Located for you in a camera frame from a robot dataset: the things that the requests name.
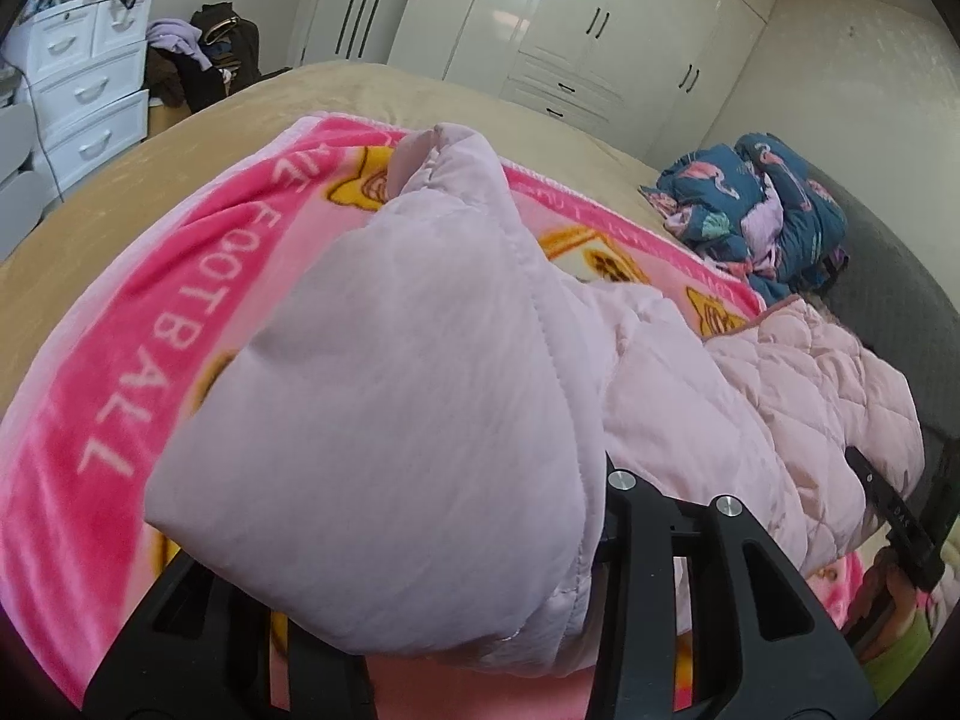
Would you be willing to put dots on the lilac clothes pile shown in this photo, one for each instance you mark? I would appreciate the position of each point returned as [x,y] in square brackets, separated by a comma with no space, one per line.
[177,37]

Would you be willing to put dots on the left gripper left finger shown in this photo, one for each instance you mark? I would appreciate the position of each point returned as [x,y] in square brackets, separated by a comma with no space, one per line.
[199,647]

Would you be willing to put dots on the blue floral comforter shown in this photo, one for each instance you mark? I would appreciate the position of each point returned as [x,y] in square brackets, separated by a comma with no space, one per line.
[756,211]

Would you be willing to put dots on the person's right hand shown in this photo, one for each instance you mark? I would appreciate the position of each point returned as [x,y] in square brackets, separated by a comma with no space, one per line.
[886,576]

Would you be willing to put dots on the black bag on chair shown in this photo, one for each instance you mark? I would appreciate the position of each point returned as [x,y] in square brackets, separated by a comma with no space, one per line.
[232,46]

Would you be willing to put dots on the white drawer cabinet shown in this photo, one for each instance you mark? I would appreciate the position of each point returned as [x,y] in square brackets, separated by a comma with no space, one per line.
[84,63]

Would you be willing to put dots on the green sleeve forearm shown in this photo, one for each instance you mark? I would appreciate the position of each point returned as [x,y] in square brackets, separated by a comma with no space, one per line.
[889,670]

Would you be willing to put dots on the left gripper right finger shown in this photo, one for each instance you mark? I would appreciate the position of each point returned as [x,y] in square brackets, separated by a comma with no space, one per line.
[704,617]

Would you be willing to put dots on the grey quilted headboard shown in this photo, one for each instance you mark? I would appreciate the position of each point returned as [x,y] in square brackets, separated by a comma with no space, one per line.
[898,332]

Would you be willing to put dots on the pink quilted jacket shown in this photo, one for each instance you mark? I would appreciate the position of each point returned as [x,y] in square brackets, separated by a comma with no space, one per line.
[410,457]

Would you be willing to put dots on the beige bed cover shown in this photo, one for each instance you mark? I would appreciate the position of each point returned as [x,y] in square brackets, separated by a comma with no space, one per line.
[58,260]

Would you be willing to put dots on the pink bear fleece blanket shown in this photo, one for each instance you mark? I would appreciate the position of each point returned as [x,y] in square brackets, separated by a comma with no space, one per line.
[137,354]

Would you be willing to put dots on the cream white wardrobe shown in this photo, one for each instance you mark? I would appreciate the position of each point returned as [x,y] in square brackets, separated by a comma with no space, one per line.
[649,77]

